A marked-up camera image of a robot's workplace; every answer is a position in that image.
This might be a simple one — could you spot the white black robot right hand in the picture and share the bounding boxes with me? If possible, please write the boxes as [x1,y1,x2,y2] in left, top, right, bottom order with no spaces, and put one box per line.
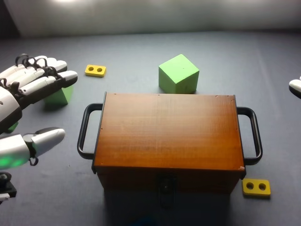
[288,75,301,99]

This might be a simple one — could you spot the grey table cloth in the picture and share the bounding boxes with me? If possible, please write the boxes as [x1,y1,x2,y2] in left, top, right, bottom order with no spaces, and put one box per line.
[0,30,301,226]

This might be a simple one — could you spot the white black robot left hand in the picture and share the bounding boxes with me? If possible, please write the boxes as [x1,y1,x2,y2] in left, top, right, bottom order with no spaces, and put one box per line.
[0,54,79,170]

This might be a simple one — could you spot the small green block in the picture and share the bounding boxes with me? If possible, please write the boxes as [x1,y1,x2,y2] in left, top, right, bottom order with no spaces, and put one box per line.
[7,121,19,134]

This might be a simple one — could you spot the large green cube block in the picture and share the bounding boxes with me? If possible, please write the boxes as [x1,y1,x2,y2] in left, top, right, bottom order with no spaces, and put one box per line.
[158,54,200,95]

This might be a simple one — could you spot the yellow two-hole block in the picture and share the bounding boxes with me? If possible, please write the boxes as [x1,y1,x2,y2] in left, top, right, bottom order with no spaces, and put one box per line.
[242,178,272,198]
[85,65,107,79]

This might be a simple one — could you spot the green wedge block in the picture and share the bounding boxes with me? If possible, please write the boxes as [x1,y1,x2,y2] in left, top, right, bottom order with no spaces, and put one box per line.
[44,84,75,112]

